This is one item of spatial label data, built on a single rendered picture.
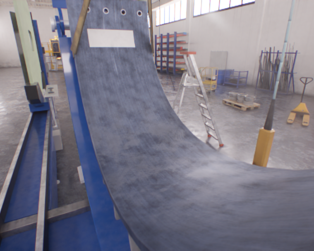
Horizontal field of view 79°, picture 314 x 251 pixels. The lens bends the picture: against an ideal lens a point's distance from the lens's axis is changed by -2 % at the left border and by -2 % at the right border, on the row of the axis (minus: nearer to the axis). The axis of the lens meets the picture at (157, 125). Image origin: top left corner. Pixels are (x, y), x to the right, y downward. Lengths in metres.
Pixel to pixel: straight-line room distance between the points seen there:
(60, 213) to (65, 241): 0.27
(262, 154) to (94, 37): 1.56
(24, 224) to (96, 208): 0.83
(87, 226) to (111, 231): 0.67
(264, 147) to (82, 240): 1.54
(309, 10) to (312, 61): 2.36
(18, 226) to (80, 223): 0.48
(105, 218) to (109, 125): 0.60
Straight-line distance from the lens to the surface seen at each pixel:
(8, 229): 2.13
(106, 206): 1.44
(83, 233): 1.92
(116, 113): 1.45
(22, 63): 5.95
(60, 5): 2.35
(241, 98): 8.10
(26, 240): 2.06
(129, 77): 1.70
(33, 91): 4.26
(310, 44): 12.14
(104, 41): 1.81
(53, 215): 2.07
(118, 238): 1.28
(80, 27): 1.69
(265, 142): 1.44
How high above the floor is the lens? 1.96
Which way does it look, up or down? 21 degrees down
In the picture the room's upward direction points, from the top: straight up
